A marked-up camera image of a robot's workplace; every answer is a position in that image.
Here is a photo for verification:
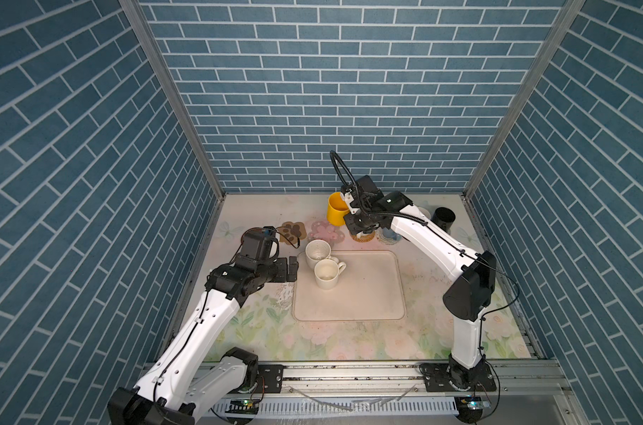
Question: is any light blue mug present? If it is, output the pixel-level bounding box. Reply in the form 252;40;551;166
376;228;402;245

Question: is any yellow mug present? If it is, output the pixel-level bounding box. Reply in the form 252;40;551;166
327;192;349;227

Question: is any brown paw shaped coaster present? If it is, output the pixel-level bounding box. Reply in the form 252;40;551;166
277;221;307;248

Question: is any pink flower coaster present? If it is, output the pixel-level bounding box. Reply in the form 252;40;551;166
307;221;346;246

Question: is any black mug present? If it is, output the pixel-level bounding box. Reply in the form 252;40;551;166
431;206;456;234

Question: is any beige serving tray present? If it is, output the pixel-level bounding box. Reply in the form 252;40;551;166
292;251;406;322

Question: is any dark brown glossy round coaster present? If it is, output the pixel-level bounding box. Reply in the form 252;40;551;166
240;227;262;243

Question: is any purple handle white mug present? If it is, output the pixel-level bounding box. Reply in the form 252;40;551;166
417;206;431;221

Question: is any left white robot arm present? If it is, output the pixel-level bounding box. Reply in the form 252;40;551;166
107;226;298;424

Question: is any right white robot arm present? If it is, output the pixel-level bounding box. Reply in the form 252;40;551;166
340;175;497;391

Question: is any white mug middle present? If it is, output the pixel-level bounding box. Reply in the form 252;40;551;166
314;257;347;290

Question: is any white mug top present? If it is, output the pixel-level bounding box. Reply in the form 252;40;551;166
305;239;338;270

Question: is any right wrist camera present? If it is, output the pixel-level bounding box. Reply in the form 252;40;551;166
341;191;360;214

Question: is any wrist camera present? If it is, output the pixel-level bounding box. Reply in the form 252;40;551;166
262;226;277;239
341;191;360;214

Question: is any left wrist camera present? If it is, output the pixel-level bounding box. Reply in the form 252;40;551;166
262;226;277;239

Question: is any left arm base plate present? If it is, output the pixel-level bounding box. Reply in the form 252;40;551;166
245;364;284;394

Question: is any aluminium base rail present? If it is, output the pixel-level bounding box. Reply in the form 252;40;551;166
135;360;572;400

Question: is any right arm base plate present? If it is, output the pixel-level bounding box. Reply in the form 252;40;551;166
418;359;497;392

